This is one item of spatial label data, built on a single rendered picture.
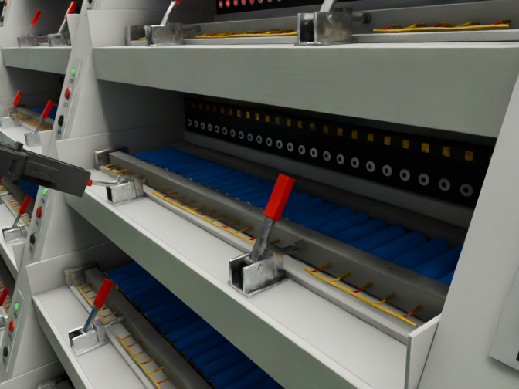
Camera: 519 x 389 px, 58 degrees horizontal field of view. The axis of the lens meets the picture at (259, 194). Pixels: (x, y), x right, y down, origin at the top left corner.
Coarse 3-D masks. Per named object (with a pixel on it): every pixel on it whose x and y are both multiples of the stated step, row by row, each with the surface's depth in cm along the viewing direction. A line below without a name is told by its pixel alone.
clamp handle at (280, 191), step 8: (280, 176) 36; (288, 176) 36; (280, 184) 36; (288, 184) 36; (272, 192) 36; (280, 192) 36; (288, 192) 36; (272, 200) 36; (280, 200) 36; (272, 208) 36; (280, 208) 36; (272, 216) 36; (264, 224) 36; (272, 224) 36; (264, 232) 36; (256, 240) 36; (264, 240) 36; (256, 248) 36; (264, 248) 36; (256, 256) 36; (264, 256) 37
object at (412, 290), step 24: (120, 168) 68; (144, 168) 62; (168, 192) 57; (192, 192) 52; (216, 192) 51; (216, 216) 50; (240, 216) 46; (264, 216) 44; (288, 240) 41; (312, 240) 38; (336, 240) 38; (312, 264) 39; (336, 264) 37; (360, 264) 35; (384, 264) 34; (360, 288) 33; (384, 288) 33; (408, 288) 32; (432, 288) 31; (432, 312) 30
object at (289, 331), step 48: (96, 144) 71; (144, 144) 76; (96, 192) 60; (384, 192) 46; (144, 240) 47; (192, 240) 45; (240, 240) 45; (192, 288) 41; (288, 288) 36; (336, 288) 36; (240, 336) 36; (288, 336) 30; (336, 336) 30; (384, 336) 30; (432, 336) 23; (288, 384) 32; (336, 384) 27; (384, 384) 26
